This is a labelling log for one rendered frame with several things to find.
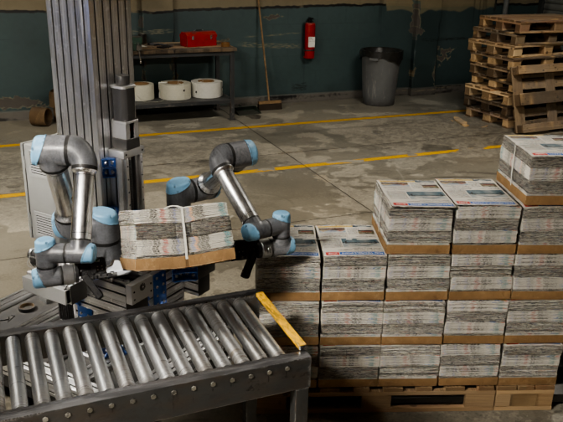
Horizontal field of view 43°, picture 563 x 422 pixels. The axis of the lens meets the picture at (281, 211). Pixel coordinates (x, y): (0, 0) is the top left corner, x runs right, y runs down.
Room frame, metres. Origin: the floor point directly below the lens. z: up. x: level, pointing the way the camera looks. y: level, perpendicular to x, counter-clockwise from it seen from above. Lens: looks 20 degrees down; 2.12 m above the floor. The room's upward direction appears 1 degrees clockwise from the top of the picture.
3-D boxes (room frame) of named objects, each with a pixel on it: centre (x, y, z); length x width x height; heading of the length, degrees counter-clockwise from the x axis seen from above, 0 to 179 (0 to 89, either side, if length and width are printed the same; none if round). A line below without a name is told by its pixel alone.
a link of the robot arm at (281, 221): (2.79, 0.01, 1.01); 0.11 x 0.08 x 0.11; 127
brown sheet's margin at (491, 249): (3.13, -0.89, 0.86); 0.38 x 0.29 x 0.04; 4
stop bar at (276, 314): (2.36, 0.00, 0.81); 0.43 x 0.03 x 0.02; 23
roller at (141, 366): (2.16, 0.49, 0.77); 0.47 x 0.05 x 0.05; 23
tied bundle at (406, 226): (3.11, -0.60, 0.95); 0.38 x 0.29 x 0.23; 3
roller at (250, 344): (2.31, 0.13, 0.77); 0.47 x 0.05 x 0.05; 23
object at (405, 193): (3.09, -0.60, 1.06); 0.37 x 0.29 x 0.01; 3
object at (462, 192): (3.13, -0.89, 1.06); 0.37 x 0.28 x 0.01; 4
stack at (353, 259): (3.10, -0.46, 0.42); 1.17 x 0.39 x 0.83; 93
